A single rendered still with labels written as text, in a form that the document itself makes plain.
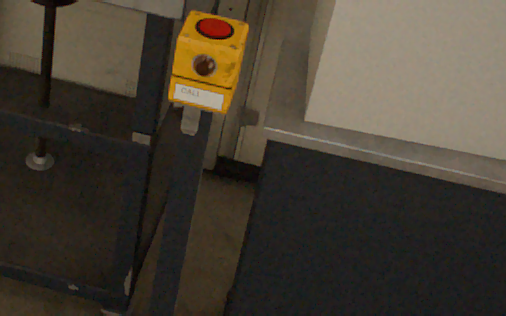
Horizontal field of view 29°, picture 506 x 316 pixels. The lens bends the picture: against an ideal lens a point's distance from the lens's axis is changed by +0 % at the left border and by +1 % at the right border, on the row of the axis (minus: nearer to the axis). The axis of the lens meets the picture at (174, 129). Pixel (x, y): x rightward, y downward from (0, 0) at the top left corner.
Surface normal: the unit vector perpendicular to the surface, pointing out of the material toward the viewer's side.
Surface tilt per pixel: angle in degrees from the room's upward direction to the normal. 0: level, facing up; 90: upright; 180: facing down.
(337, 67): 90
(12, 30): 90
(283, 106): 0
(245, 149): 90
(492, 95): 90
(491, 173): 0
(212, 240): 0
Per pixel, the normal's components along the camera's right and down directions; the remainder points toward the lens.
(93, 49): -0.23, 0.55
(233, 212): 0.14, -0.80
